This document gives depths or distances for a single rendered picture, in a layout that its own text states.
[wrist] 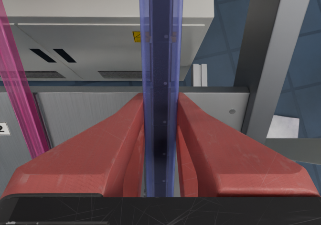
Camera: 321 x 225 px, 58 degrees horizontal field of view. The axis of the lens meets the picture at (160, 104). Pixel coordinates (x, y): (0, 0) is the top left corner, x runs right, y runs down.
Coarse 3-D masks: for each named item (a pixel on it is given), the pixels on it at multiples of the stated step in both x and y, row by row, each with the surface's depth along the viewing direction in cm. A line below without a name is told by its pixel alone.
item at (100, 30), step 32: (32, 0) 49; (64, 0) 49; (96, 0) 49; (128, 0) 49; (192, 0) 50; (32, 32) 56; (64, 32) 56; (96, 32) 56; (128, 32) 56; (192, 32) 56; (32, 64) 80; (64, 64) 80; (96, 64) 80; (128, 64) 80
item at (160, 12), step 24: (144, 0) 9; (168, 0) 9; (144, 24) 10; (168, 24) 10; (144, 48) 10; (168, 48) 10; (144, 72) 11; (168, 72) 11; (144, 96) 11; (168, 96) 11; (144, 120) 12; (168, 120) 12; (168, 144) 13; (168, 168) 14; (168, 192) 15
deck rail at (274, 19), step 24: (264, 0) 21; (288, 0) 19; (264, 24) 21; (288, 24) 20; (264, 48) 21; (288, 48) 21; (240, 72) 27; (264, 72) 22; (264, 96) 23; (264, 120) 25
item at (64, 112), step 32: (0, 96) 24; (32, 96) 24; (64, 96) 24; (96, 96) 24; (128, 96) 24; (192, 96) 25; (224, 96) 25; (0, 128) 26; (64, 128) 27; (0, 160) 29; (0, 192) 32
